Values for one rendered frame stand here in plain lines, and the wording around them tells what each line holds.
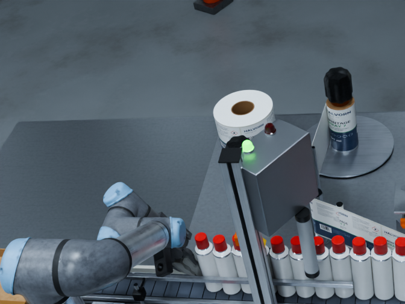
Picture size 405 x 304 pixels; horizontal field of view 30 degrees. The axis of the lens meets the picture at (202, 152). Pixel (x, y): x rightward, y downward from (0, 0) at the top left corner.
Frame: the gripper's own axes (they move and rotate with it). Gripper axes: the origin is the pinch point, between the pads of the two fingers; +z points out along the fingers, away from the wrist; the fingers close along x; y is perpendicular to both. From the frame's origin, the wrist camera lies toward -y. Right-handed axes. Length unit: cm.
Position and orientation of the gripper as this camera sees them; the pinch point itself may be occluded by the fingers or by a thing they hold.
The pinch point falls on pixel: (197, 275)
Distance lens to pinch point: 212.7
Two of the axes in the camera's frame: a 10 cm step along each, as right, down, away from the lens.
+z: 6.5, 6.5, 3.9
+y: 2.1, -6.6, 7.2
